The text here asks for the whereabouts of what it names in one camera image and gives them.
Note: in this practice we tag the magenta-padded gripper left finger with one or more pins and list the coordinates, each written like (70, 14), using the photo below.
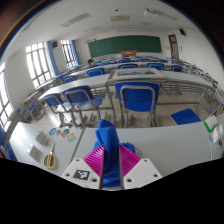
(75, 170)

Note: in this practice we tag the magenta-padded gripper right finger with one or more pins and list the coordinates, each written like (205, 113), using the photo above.
(143, 171)

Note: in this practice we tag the blue towel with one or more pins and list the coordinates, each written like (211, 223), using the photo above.
(110, 140)

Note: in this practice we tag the yellow and blue sticker card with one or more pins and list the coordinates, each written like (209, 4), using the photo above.
(71, 137)

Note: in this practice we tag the plain white box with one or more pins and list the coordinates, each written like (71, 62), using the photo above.
(41, 137)

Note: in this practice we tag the small white box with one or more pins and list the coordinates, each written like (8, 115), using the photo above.
(216, 136)

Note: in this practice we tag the green and white box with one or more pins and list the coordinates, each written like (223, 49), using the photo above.
(210, 122)

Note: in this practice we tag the grey classroom desk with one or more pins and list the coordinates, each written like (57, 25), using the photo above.
(186, 77)
(83, 81)

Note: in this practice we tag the side window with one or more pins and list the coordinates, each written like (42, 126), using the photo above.
(5, 100)

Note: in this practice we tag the group of grey desks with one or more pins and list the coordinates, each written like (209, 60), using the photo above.
(80, 70)

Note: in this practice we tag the framed landscape picture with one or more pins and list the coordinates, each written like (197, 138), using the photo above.
(136, 72)

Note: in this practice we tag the group of blue chairs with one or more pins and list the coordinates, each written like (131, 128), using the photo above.
(95, 71)

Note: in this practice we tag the large window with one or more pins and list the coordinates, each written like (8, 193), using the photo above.
(38, 63)

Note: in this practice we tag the blue curtain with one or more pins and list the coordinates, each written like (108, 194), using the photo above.
(52, 58)
(74, 52)

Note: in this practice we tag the narrow window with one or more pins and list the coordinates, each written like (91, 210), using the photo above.
(66, 53)

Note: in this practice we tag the orange lectern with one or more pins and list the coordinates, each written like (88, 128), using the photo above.
(128, 53)

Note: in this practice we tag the green blackboard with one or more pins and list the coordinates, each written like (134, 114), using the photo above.
(125, 45)

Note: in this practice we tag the brown door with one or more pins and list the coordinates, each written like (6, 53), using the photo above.
(173, 46)

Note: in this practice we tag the group of ceiling lights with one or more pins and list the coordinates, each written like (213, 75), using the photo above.
(76, 19)

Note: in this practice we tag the ceiling air conditioner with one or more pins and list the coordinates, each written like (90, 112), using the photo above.
(120, 18)

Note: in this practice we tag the ceiling projector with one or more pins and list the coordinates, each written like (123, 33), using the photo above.
(147, 12)

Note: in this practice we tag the black wall speaker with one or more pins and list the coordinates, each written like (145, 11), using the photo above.
(182, 32)
(54, 44)

